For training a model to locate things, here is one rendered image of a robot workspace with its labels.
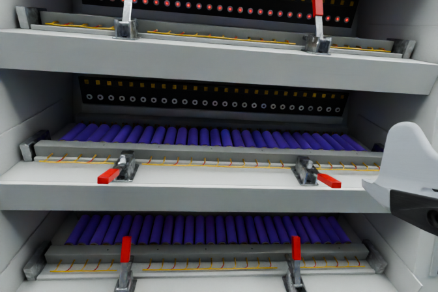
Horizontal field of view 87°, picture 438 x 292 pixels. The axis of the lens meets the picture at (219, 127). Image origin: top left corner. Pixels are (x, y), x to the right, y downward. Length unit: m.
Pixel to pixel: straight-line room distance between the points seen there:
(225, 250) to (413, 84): 0.40
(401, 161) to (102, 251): 0.43
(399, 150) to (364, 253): 0.38
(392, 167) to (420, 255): 0.33
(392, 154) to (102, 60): 0.32
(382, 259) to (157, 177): 0.42
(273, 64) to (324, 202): 0.22
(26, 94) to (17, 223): 0.19
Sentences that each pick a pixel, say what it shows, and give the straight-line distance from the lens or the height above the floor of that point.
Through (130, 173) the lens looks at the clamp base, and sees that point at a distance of 0.34.
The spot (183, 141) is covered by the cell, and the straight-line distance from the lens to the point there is 0.40.
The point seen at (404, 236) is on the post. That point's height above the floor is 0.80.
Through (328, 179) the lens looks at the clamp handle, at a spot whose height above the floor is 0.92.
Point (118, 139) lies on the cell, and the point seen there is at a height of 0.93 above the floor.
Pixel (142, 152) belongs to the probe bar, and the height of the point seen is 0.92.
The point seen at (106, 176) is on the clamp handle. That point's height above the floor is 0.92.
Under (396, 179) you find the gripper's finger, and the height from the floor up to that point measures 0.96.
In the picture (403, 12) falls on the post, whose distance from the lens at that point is 0.55.
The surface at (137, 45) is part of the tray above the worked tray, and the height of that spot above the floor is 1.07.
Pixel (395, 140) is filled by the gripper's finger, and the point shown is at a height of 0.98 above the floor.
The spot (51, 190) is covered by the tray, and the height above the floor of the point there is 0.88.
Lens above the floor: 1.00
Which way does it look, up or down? 5 degrees down
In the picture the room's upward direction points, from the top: 3 degrees clockwise
